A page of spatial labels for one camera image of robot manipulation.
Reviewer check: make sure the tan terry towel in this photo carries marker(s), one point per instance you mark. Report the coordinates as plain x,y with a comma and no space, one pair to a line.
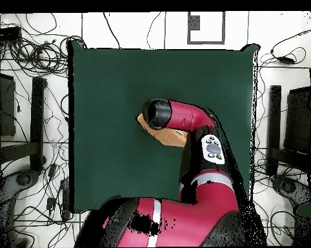
171,137

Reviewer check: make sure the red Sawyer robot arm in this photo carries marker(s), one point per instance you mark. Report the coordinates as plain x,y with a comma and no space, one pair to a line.
186,116

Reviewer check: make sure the flat black box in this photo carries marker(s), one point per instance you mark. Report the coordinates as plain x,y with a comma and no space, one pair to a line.
5,33

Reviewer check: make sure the dark green table cloth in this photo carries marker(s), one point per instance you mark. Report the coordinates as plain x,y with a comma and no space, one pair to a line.
106,129

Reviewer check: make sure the long black power strip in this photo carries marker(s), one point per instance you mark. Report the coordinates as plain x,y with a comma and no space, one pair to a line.
65,196

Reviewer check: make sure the grey square floor marker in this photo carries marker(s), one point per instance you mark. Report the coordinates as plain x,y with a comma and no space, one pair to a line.
194,23

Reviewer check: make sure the small black power adapter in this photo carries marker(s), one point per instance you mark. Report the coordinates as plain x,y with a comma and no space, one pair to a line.
51,203

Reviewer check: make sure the office chair base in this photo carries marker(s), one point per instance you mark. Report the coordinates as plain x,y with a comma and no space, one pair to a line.
24,179
287,186

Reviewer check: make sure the large black box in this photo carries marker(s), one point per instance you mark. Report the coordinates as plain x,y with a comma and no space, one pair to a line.
298,116
5,103

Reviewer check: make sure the black metal frame bar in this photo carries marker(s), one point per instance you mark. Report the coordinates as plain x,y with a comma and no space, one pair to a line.
38,116
274,116

